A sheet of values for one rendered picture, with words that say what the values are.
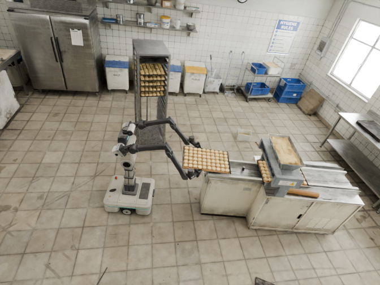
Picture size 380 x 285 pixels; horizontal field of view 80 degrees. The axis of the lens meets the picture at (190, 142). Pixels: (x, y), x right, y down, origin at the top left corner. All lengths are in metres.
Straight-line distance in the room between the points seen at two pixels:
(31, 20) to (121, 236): 4.31
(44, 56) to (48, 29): 0.59
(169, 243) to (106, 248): 0.80
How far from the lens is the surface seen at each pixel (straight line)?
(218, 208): 3.41
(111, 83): 6.09
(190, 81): 6.05
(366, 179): 5.30
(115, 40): 6.37
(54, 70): 5.97
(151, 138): 4.45
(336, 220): 3.83
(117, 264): 3.22
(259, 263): 3.48
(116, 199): 3.37
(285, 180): 2.83
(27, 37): 5.86
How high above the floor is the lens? 2.97
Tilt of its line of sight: 39 degrees down
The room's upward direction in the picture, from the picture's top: 10 degrees clockwise
